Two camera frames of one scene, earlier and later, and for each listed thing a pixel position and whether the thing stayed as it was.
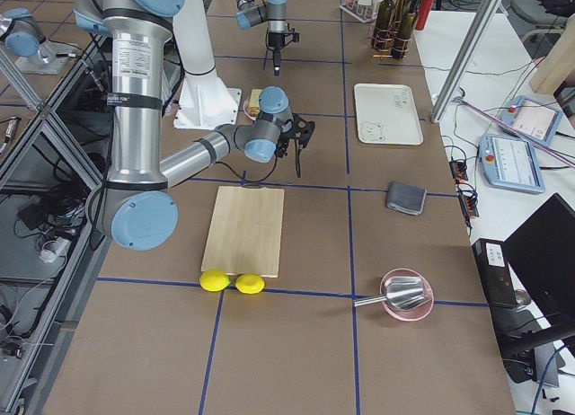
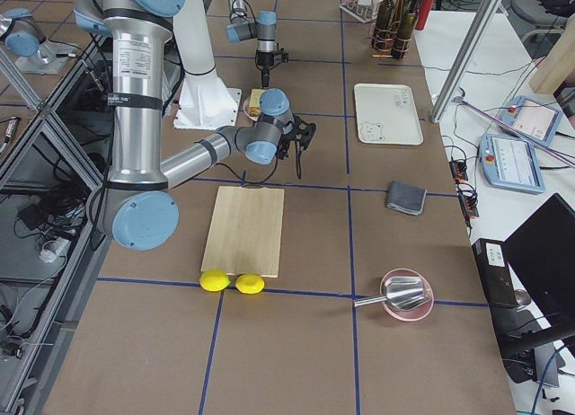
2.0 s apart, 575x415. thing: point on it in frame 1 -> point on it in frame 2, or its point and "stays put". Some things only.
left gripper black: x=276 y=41 -> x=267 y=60
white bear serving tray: x=387 y=114 stays put
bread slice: x=254 y=102 stays put
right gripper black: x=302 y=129 stays put
